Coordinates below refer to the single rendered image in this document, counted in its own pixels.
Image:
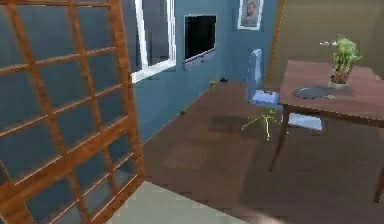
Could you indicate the small green floor object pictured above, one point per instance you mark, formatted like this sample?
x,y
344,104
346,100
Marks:
x,y
182,112

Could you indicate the small yellow floor object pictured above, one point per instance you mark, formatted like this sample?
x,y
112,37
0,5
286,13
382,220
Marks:
x,y
212,83

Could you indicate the small black floor object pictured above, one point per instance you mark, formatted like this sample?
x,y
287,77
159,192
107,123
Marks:
x,y
223,79

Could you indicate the blue office chair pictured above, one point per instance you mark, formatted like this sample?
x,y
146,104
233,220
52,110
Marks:
x,y
258,90

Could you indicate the white framed window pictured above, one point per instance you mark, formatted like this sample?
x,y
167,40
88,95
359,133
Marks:
x,y
144,50

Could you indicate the wooden lattice glass door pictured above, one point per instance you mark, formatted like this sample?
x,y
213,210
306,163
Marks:
x,y
80,110

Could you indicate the white framed portrait picture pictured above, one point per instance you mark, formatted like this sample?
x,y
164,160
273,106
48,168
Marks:
x,y
250,13

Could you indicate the dark grey round plate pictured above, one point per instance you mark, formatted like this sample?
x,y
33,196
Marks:
x,y
311,92

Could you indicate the brown wooden table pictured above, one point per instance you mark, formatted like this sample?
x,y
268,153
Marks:
x,y
350,96

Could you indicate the green potted house plant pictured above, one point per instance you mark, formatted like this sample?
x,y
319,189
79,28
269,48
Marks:
x,y
345,60

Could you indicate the black wall television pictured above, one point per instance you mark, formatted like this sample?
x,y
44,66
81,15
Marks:
x,y
200,36

